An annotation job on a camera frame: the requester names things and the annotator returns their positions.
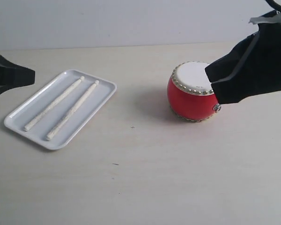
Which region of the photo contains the white rectangular plastic tray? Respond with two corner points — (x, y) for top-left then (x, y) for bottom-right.
(4, 69), (117, 150)

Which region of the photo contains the small red drum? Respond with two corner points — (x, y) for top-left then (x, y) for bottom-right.
(167, 61), (222, 122)

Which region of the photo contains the white wooden drumstick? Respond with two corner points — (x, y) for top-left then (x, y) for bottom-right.
(46, 80), (100, 141)
(24, 76), (85, 132)

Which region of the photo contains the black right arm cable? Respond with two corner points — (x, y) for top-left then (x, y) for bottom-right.
(266, 0), (281, 12)

